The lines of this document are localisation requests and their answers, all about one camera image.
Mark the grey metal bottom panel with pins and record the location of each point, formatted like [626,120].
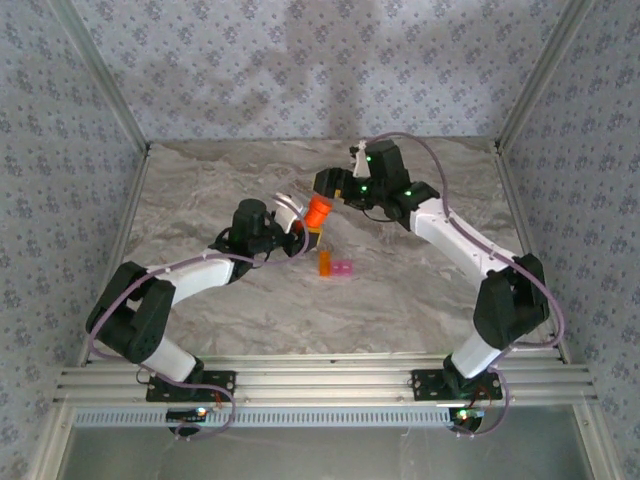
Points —
[325,455]

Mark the orange bottle cap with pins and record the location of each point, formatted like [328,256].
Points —
[321,201]

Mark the right aluminium corner post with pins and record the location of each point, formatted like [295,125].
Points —
[540,75]

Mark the orange pill container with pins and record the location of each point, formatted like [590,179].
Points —
[326,265]

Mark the right table side rail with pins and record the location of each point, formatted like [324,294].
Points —
[529,250]

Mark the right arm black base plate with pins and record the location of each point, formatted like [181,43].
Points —
[425,385]

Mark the table side rail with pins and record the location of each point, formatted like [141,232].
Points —
[118,250]
[529,250]

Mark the right lower frame leg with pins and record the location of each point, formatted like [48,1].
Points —
[597,450]

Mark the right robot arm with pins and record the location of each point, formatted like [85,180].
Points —
[450,235]

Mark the left lower frame leg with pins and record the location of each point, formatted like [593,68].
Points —
[52,450]

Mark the left table side rail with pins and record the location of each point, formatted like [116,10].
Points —
[118,250]

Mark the left aluminium corner post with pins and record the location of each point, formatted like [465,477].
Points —
[102,75]

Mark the aluminium corner post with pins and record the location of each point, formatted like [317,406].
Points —
[540,75]
[102,75]

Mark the orange pill bottle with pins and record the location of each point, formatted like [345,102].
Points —
[317,216]

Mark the frame leg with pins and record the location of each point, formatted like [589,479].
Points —
[52,450]
[597,450]

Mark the aluminium mounting rail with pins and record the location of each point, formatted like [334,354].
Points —
[325,380]

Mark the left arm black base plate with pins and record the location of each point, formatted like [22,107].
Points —
[220,382]

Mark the pink pill container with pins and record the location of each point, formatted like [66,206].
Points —
[343,268]

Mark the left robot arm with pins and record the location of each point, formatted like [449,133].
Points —
[200,277]

